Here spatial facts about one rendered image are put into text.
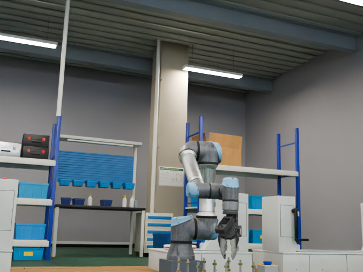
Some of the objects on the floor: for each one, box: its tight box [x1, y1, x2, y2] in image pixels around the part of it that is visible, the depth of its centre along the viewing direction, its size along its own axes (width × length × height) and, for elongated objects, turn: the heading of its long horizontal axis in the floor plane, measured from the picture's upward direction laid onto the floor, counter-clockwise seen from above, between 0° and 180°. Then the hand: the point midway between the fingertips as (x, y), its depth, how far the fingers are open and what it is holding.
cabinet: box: [135, 213, 173, 257], centre depth 756 cm, size 57×47×69 cm
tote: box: [152, 234, 192, 248], centre depth 653 cm, size 50×41×37 cm
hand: (228, 256), depth 204 cm, fingers open, 3 cm apart
